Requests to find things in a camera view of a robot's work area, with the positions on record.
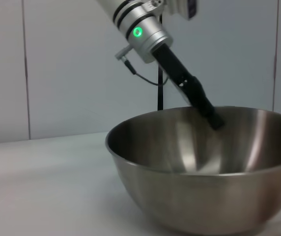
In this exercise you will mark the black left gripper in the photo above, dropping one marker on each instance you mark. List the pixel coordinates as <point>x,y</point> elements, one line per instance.
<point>173,66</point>

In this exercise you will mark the stainless steel mixing bowl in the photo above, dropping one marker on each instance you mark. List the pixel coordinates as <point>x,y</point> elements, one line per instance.
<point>204,196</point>

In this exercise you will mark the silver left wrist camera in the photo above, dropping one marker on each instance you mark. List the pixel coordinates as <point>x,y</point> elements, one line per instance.
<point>183,8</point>

